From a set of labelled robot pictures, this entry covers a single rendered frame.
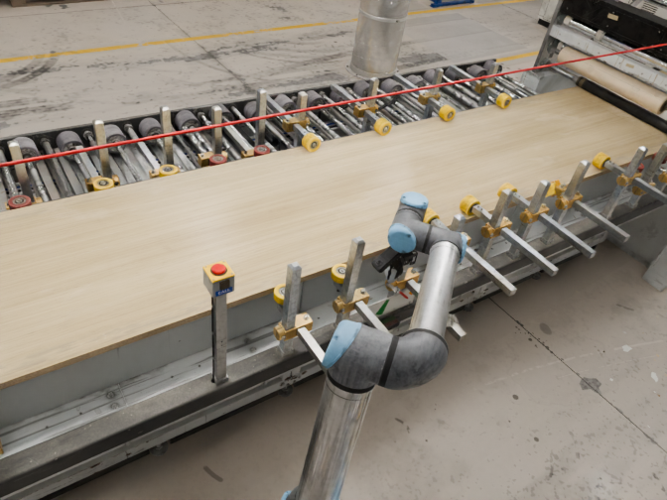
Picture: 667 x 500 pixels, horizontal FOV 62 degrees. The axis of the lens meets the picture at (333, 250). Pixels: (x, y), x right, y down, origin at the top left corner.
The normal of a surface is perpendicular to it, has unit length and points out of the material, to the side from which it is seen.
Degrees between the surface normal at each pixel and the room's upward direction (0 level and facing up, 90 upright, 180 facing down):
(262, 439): 0
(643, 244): 90
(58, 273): 0
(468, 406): 0
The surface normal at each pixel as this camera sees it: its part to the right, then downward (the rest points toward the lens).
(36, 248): 0.13, -0.75
